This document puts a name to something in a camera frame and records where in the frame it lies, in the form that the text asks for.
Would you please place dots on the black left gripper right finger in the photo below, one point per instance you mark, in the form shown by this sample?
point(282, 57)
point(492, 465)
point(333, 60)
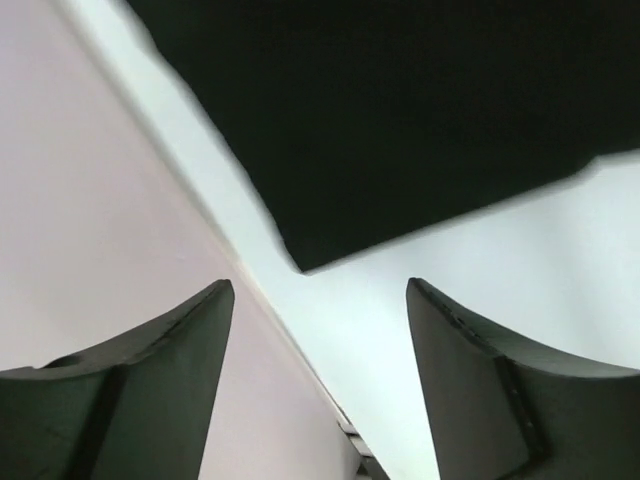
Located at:
point(503, 406)

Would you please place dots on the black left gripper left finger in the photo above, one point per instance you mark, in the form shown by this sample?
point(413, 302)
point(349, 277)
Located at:
point(137, 406)

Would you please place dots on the black t shirt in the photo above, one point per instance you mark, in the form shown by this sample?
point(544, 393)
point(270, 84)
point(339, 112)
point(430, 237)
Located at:
point(359, 122)

